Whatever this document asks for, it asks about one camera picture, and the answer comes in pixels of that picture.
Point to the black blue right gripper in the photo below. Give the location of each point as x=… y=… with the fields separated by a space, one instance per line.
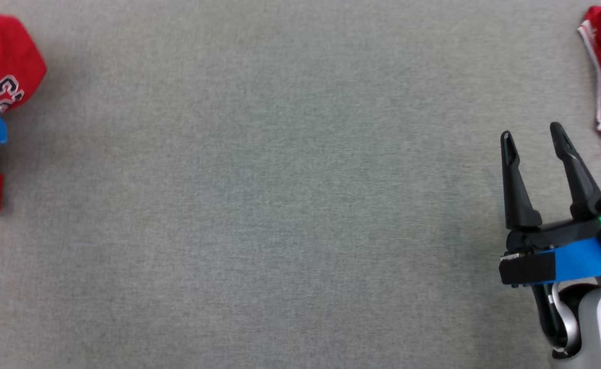
x=572 y=261

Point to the red white printed basketball shorts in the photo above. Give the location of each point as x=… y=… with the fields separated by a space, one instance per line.
x=8 y=56

